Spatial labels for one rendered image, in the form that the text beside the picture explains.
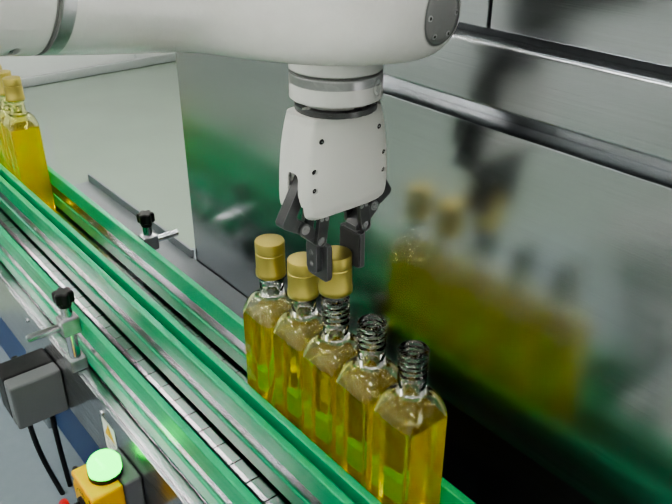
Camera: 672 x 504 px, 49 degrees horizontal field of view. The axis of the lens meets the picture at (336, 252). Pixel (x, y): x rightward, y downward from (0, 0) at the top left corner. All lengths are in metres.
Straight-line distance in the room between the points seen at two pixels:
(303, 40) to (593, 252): 0.32
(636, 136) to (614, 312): 0.16
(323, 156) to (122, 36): 0.23
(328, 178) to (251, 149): 0.46
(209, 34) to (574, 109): 0.31
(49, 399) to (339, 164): 0.74
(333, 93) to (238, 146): 0.53
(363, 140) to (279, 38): 0.19
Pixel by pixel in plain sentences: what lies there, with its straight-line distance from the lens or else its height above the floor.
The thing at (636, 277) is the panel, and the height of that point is 1.41.
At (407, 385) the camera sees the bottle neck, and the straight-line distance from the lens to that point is 0.71.
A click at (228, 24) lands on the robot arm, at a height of 1.62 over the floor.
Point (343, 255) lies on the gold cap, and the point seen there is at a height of 1.36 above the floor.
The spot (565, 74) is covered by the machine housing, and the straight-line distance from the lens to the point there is 0.67.
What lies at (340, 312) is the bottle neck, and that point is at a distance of 0.77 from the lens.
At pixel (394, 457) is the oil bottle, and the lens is 0.75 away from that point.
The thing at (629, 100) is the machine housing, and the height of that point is 1.55.
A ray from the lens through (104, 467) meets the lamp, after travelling 1.04.
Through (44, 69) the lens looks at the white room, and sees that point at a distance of 6.79.
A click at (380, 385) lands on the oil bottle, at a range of 0.75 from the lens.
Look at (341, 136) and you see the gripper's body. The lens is 0.66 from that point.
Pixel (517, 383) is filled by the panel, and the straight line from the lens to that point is 0.80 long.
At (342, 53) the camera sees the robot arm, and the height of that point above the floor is 1.59.
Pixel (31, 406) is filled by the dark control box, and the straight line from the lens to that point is 1.27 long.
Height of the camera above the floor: 1.72
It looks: 28 degrees down
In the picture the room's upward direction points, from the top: straight up
